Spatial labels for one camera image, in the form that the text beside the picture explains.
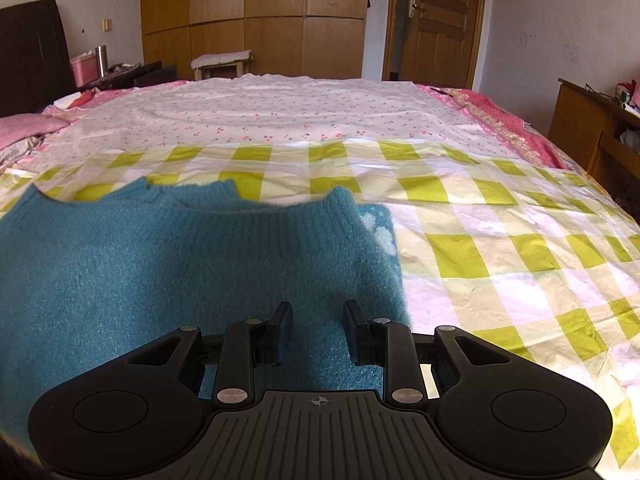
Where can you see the dark wooden headboard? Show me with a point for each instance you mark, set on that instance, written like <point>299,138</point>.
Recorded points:
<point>30,55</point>

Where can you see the wooden desk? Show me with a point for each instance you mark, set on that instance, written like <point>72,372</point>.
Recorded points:
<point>575,120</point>

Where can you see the red cloth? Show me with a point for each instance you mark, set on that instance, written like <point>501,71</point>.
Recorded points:
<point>87,97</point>

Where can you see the dark nightstand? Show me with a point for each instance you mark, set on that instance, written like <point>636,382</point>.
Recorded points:
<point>145,74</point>

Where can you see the wooden wardrobe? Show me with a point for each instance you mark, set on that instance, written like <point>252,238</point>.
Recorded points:
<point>250,5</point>

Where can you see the pink plastic box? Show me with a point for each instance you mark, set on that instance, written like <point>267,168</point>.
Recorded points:
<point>82,70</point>

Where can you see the yellow checked bed sheet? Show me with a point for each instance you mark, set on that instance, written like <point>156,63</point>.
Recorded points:
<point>500,260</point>

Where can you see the pale patterned bedding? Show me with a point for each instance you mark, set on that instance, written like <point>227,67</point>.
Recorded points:
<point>17,152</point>

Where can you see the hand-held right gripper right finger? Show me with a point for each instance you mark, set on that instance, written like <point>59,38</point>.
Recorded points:
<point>352,332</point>

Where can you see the pink pillow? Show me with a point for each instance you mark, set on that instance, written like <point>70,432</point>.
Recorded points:
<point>30,127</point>

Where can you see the wooden door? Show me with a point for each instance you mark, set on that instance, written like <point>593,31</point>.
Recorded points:
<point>440,25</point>

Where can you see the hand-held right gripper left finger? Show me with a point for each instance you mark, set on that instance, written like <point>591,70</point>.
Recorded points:
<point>285,330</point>

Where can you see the pink cloth on desk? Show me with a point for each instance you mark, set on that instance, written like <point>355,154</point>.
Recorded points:
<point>636,94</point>

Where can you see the blue sweater with white flowers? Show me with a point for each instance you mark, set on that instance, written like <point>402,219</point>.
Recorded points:
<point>150,270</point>

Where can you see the white plastic bag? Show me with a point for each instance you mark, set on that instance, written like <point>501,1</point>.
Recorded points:
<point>631,137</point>

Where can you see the pink embroidered quilt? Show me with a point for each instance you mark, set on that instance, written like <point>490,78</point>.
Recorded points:
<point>505,125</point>

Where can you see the stool with white cloth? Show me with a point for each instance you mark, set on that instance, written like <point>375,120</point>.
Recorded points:
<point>222,60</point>

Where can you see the white floral bed sheet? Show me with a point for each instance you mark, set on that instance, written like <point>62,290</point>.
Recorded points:
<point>280,110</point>

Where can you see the metal thermos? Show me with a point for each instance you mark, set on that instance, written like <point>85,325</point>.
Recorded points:
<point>102,60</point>

